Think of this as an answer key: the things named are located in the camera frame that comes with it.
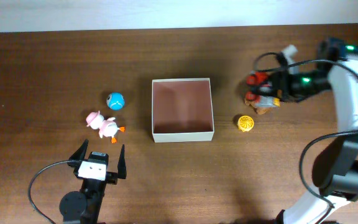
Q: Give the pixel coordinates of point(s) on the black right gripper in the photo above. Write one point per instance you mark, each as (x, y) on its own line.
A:
(276, 86)

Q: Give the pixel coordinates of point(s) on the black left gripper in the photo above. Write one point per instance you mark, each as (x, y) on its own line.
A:
(112, 177)

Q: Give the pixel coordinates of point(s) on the pink white duck toy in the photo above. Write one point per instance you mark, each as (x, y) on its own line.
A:
(107, 128)

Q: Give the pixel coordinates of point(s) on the brown plush toy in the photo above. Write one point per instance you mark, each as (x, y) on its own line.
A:
(261, 104)

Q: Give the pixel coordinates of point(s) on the yellow round wheel toy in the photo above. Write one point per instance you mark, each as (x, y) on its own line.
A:
(245, 123)

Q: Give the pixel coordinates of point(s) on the blue ball toy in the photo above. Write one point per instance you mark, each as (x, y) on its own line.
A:
(115, 101)

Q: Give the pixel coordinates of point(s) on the white box pink inside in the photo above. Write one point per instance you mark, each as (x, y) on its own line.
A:
(182, 110)

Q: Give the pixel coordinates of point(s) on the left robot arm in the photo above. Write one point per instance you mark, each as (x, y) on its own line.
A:
(83, 206)

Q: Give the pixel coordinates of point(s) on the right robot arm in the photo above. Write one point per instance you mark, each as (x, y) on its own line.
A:
(328, 164)

